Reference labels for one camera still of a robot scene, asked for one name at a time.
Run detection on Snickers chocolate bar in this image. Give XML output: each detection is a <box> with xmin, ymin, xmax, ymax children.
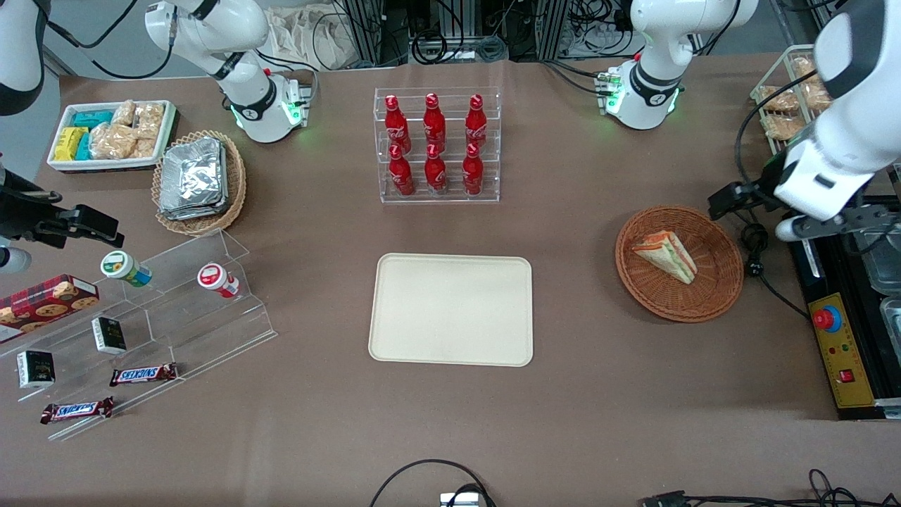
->
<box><xmin>40</xmin><ymin>396</ymin><xmax>115</xmax><ymax>425</ymax></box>
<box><xmin>109</xmin><ymin>363</ymin><xmax>179</xmax><ymax>387</ymax></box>

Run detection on green lid yogurt cup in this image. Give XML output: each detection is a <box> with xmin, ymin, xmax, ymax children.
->
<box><xmin>100</xmin><ymin>250</ymin><xmax>153</xmax><ymax>288</ymax></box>

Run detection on oval light wicker basket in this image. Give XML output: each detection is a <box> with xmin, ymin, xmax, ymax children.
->
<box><xmin>151</xmin><ymin>130</ymin><xmax>247</xmax><ymax>237</ymax></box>

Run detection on aluminium frame post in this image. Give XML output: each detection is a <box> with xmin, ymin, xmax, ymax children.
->
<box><xmin>346</xmin><ymin>0</ymin><xmax>385</xmax><ymax>66</ymax></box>
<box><xmin>538</xmin><ymin>0</ymin><xmax>568</xmax><ymax>61</ymax></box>

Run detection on yellow snack packet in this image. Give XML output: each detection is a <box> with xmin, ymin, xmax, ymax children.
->
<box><xmin>55</xmin><ymin>127</ymin><xmax>89</xmax><ymax>161</ymax></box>

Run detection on round brown wicker basket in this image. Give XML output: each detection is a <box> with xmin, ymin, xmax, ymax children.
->
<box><xmin>615</xmin><ymin>205</ymin><xmax>745</xmax><ymax>324</ymax></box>

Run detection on red lid yogurt cup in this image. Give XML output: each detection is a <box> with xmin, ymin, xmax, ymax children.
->
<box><xmin>196</xmin><ymin>263</ymin><xmax>241</xmax><ymax>299</ymax></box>

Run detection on red cola bottle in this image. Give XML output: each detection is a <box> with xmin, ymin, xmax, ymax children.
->
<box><xmin>465</xmin><ymin>94</ymin><xmax>489</xmax><ymax>149</ymax></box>
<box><xmin>424</xmin><ymin>143</ymin><xmax>448</xmax><ymax>196</ymax></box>
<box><xmin>462</xmin><ymin>142</ymin><xmax>485</xmax><ymax>196</ymax></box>
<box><xmin>423</xmin><ymin>92</ymin><xmax>447</xmax><ymax>150</ymax></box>
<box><xmin>384</xmin><ymin>94</ymin><xmax>412</xmax><ymax>154</ymax></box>
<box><xmin>388</xmin><ymin>144</ymin><xmax>416</xmax><ymax>197</ymax></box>

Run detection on beige cloth bag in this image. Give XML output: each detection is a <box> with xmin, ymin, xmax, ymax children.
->
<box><xmin>266</xmin><ymin>6</ymin><xmax>356</xmax><ymax>71</ymax></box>

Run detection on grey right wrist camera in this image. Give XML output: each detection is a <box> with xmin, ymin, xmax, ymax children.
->
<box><xmin>0</xmin><ymin>246</ymin><xmax>33</xmax><ymax>275</ymax></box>

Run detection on black box with yellow panel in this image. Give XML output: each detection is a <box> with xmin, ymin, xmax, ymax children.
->
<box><xmin>788</xmin><ymin>225</ymin><xmax>901</xmax><ymax>421</ymax></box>

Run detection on silver foil pouch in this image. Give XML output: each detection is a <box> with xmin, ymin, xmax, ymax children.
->
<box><xmin>159</xmin><ymin>190</ymin><xmax>230</xmax><ymax>221</ymax></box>
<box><xmin>160</xmin><ymin>137</ymin><xmax>226</xmax><ymax>212</ymax></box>

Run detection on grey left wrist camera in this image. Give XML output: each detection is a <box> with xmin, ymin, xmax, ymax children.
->
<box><xmin>774</xmin><ymin>210</ymin><xmax>849</xmax><ymax>244</ymax></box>

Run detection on white rectangular snack tray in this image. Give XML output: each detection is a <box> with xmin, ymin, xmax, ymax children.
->
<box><xmin>47</xmin><ymin>100</ymin><xmax>178</xmax><ymax>173</ymax></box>

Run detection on cream plastic tray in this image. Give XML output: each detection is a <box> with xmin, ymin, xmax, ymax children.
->
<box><xmin>368</xmin><ymin>253</ymin><xmax>534</xmax><ymax>368</ymax></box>

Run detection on clear plastic container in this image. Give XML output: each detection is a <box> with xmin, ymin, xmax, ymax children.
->
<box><xmin>854</xmin><ymin>229</ymin><xmax>901</xmax><ymax>296</ymax></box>
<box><xmin>880</xmin><ymin>296</ymin><xmax>901</xmax><ymax>353</ymax></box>

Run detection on bagged bread snack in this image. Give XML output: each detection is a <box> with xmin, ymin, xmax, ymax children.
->
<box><xmin>757</xmin><ymin>84</ymin><xmax>800</xmax><ymax>113</ymax></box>
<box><xmin>762</xmin><ymin>113</ymin><xmax>808</xmax><ymax>142</ymax></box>
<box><xmin>792</xmin><ymin>56</ymin><xmax>833</xmax><ymax>113</ymax></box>

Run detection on small black tea box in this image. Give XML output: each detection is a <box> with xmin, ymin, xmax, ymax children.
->
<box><xmin>92</xmin><ymin>316</ymin><xmax>128</xmax><ymax>356</ymax></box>
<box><xmin>16</xmin><ymin>350</ymin><xmax>56</xmax><ymax>389</ymax></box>

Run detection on white wire rack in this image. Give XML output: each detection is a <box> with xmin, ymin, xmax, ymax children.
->
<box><xmin>750</xmin><ymin>44</ymin><xmax>835</xmax><ymax>156</ymax></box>

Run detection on black looped table cable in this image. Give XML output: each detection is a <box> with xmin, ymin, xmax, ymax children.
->
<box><xmin>370</xmin><ymin>459</ymin><xmax>493</xmax><ymax>507</ymax></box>

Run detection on black cable with plug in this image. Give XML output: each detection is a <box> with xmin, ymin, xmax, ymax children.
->
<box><xmin>739</xmin><ymin>223</ymin><xmax>812</xmax><ymax>319</ymax></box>

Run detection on clear acrylic bottle rack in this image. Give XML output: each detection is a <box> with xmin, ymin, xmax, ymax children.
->
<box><xmin>373</xmin><ymin>87</ymin><xmax>502</xmax><ymax>205</ymax></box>

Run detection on red tartan cookie box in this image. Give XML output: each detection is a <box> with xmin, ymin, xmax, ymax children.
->
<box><xmin>0</xmin><ymin>274</ymin><xmax>101</xmax><ymax>344</ymax></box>

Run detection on coiled black cable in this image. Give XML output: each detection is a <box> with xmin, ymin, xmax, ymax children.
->
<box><xmin>412</xmin><ymin>32</ymin><xmax>448</xmax><ymax>64</ymax></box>

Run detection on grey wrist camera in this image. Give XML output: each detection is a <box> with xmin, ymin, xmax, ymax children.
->
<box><xmin>774</xmin><ymin>210</ymin><xmax>849</xmax><ymax>244</ymax></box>
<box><xmin>0</xmin><ymin>246</ymin><xmax>33</xmax><ymax>275</ymax></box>

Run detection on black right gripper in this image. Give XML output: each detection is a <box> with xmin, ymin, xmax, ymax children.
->
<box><xmin>0</xmin><ymin>169</ymin><xmax>125</xmax><ymax>248</ymax></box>

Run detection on triangle sandwich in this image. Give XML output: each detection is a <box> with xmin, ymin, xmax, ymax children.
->
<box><xmin>631</xmin><ymin>231</ymin><xmax>699</xmax><ymax>285</ymax></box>

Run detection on clear acrylic stepped shelf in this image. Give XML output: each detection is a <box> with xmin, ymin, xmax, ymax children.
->
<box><xmin>0</xmin><ymin>229</ymin><xmax>279</xmax><ymax>443</ymax></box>

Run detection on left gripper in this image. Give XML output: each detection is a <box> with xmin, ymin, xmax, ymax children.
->
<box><xmin>707</xmin><ymin>181</ymin><xmax>901</xmax><ymax>237</ymax></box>

